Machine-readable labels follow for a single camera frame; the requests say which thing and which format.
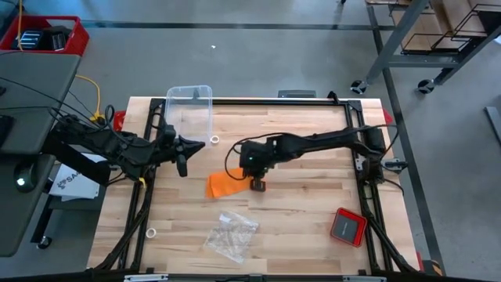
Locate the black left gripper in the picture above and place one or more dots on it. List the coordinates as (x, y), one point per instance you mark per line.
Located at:
(170, 147)

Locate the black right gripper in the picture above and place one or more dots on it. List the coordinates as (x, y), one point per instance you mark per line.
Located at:
(256, 156)

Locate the orange elastic bandage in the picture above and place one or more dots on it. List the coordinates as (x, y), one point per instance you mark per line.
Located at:
(225, 184)

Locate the clear plastic bag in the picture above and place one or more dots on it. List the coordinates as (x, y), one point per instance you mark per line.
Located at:
(231, 237)

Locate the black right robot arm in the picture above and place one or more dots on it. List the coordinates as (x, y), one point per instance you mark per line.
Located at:
(321, 141)

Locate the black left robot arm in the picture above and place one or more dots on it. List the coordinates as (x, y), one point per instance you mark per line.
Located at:
(117, 147)

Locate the clear plastic bin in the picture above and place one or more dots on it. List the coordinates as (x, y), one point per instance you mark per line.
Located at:
(188, 117)

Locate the red plastic tag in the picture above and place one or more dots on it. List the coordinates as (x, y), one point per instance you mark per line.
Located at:
(387, 116)
(119, 120)

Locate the red black square case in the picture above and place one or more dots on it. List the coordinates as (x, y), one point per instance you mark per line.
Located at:
(348, 228)

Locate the white printed paper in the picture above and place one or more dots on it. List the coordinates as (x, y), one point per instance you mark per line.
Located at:
(74, 184)

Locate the red plastic crate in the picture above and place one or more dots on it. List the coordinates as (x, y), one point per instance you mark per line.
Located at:
(80, 39)

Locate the black round lit device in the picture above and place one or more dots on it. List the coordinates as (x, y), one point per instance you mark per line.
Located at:
(24, 178)

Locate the grey desk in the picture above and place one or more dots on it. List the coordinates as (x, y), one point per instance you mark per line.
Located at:
(39, 66)

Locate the black electronic device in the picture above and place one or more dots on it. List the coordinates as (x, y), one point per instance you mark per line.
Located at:
(56, 39)
(27, 40)

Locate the grey cart with wooden top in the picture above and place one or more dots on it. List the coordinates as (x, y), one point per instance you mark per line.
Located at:
(396, 37)

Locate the grey bracket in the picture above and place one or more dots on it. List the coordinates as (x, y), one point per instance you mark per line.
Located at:
(296, 94)

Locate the silver bracket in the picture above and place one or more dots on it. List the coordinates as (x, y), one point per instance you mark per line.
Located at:
(364, 279)
(145, 278)

